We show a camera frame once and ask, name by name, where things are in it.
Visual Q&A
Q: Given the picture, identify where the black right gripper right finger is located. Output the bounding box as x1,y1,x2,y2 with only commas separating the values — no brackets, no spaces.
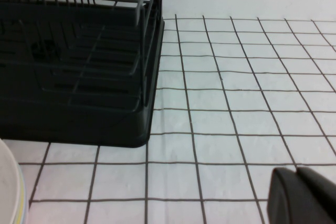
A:
296,166,336,224

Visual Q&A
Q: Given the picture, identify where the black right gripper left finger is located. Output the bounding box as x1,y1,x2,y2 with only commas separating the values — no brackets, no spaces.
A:
267,166,300,224

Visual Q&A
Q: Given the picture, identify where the white round plate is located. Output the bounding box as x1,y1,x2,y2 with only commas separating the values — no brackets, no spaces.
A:
0,138,23,224

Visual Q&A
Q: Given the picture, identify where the pale green round plate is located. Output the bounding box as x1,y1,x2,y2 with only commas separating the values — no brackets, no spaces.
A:
15,163,29,224

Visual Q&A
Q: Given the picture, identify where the white black-grid tablecloth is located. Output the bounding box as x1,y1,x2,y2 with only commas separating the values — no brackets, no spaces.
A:
0,14,336,224

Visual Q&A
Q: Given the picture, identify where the black plastic drip tray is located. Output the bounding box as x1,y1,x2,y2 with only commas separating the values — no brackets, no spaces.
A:
0,0,165,148

